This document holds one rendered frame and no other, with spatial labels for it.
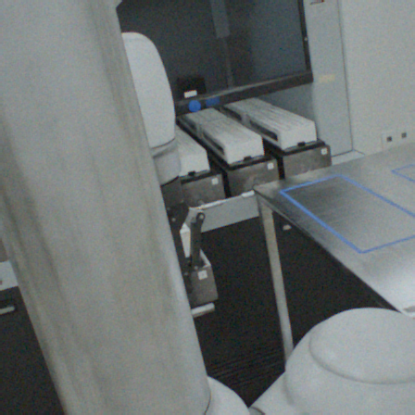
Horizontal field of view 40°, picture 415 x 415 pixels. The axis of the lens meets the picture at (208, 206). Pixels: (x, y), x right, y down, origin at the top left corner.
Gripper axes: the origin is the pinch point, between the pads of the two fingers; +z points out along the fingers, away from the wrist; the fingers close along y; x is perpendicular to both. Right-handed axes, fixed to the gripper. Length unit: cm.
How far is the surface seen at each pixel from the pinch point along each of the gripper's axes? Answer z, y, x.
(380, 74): 12, -138, -172
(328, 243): -1.8, -26.0, 1.1
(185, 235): -5.6, -4.1, -9.6
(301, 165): 3, -44, -52
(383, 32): -7, -142, -172
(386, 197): -1.8, -43.4, -9.2
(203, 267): -0.5, -5.4, -6.1
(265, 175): 3, -34, -52
